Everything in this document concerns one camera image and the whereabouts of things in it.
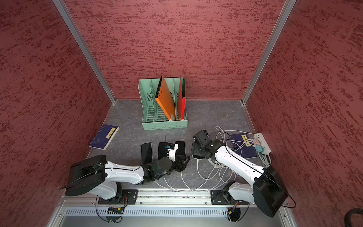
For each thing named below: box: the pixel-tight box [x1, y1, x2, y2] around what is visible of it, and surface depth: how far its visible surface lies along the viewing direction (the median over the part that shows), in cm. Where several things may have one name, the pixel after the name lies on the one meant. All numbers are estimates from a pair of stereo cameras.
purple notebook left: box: [87, 124, 120, 151], surface depth 97 cm
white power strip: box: [253, 132, 272, 155], surface depth 94 cm
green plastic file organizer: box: [138, 77, 188, 131], surface depth 105 cm
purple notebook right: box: [229, 133, 259, 160], surface depth 96 cm
